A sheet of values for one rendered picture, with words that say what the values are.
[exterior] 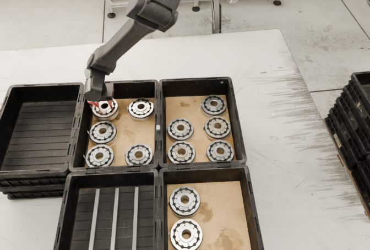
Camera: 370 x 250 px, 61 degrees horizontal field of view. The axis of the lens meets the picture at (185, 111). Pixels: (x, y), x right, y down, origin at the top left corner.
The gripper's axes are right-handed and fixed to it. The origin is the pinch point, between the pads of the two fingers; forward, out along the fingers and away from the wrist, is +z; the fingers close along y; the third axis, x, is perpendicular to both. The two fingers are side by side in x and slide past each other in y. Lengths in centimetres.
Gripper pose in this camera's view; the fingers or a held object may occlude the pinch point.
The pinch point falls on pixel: (104, 104)
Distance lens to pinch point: 128.3
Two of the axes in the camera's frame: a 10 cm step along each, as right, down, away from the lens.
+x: -0.5, -8.0, 6.0
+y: 10.0, -0.5, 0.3
